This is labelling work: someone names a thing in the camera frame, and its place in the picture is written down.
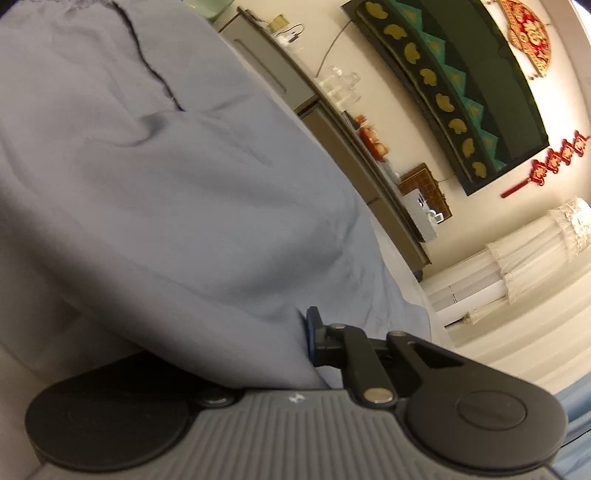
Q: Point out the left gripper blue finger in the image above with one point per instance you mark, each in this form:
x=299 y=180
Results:
x=378 y=373

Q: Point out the grey garment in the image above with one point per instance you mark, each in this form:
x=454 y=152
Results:
x=170 y=193

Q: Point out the white tower air conditioner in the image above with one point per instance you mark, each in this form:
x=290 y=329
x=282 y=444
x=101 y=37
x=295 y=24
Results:
x=467 y=285

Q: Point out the cream curtain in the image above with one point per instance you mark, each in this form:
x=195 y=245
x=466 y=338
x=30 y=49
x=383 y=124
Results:
x=538 y=328

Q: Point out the brown lattice board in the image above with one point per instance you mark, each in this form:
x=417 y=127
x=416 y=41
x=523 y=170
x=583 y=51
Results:
x=421 y=178

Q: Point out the blue curtain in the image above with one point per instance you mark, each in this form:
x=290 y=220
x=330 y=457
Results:
x=574 y=458

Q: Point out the red fruit bowl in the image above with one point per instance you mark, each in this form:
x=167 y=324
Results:
x=373 y=143

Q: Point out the red chinese knot ornament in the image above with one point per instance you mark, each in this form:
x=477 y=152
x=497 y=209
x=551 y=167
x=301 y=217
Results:
x=553 y=161

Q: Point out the clear glass jars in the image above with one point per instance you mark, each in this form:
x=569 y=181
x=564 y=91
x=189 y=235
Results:
x=340 y=87

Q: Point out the white power strip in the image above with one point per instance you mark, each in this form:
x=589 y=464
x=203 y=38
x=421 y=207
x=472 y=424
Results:
x=290 y=35

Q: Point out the long grey brown sideboard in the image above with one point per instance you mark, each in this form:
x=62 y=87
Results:
x=331 y=128

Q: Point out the dark patterned wall tapestry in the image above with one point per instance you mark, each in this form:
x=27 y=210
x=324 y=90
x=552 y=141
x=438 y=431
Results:
x=456 y=63

